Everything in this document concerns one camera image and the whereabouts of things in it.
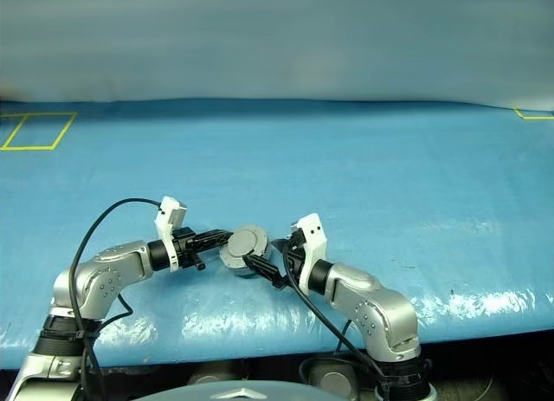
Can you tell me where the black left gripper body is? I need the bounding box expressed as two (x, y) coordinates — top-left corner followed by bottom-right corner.
(172, 227), (207, 272)

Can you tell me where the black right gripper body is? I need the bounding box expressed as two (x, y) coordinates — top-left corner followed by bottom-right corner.
(283, 230), (308, 290)

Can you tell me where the round grey motor lid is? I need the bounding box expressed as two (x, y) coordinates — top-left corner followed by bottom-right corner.
(219, 223), (269, 272)

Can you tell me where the blue plastic table cover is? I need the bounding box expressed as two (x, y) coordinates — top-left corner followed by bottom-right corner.
(0, 98), (554, 370)

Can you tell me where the grey rounded object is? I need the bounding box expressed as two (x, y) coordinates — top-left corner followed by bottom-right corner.
(301, 359), (361, 400)

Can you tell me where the grey robot torso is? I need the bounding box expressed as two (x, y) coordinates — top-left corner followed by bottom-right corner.
(132, 378), (365, 401)

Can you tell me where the yellow tape square outline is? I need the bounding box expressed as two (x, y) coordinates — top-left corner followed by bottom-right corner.
(0, 111), (79, 152)

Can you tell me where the yellow tape corner outline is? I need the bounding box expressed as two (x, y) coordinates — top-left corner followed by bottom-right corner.
(513, 107), (554, 120)

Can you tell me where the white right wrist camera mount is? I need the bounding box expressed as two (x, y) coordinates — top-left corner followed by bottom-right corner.
(290, 212), (327, 296)

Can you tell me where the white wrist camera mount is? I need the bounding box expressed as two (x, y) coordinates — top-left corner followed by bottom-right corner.
(290, 212), (327, 296)
(153, 196), (189, 274)

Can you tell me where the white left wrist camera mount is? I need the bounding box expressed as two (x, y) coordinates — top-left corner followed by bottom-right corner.
(153, 196), (189, 274)

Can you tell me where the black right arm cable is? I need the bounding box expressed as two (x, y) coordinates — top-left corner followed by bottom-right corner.
(283, 249), (434, 401)

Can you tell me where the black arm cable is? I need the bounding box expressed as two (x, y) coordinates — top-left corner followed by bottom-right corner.
(283, 249), (434, 401)
(68, 197), (168, 401)

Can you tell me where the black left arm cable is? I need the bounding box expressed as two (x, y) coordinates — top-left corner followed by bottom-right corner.
(68, 197), (168, 401)

